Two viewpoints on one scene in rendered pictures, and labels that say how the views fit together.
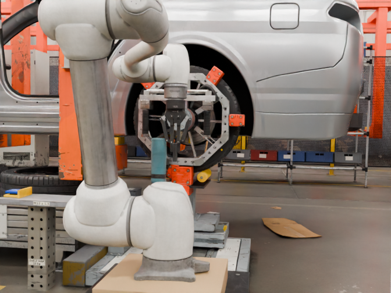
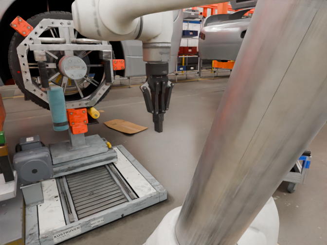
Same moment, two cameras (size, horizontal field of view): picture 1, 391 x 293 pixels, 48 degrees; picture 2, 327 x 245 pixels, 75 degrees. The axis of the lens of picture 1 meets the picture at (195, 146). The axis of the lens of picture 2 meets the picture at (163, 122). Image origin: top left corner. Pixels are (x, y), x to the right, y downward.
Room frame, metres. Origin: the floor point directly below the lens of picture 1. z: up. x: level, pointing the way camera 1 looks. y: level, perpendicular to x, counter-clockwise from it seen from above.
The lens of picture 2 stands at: (1.13, 0.52, 0.96)
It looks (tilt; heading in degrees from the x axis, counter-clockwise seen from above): 19 degrees down; 320
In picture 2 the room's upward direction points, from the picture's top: straight up
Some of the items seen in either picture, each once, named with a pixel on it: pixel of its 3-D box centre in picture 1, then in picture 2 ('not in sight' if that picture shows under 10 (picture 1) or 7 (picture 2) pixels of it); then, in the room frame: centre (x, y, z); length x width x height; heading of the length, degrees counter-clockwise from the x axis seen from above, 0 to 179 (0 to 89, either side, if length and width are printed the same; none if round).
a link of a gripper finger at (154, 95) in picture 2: (171, 129); (154, 97); (1.69, 0.09, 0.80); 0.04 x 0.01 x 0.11; 177
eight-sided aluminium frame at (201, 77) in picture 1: (183, 119); (70, 66); (2.61, 0.07, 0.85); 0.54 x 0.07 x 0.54; 82
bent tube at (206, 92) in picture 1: (197, 87); (87, 35); (2.47, -0.01, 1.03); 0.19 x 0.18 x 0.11; 172
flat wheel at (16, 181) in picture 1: (55, 188); not in sight; (2.82, 0.90, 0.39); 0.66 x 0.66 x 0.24
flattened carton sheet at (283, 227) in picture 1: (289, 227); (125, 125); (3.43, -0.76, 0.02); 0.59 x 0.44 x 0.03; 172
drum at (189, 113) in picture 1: (181, 119); (72, 67); (2.54, 0.08, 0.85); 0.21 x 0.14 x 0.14; 172
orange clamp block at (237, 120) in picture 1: (236, 120); (117, 64); (2.57, -0.24, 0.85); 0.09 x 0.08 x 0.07; 82
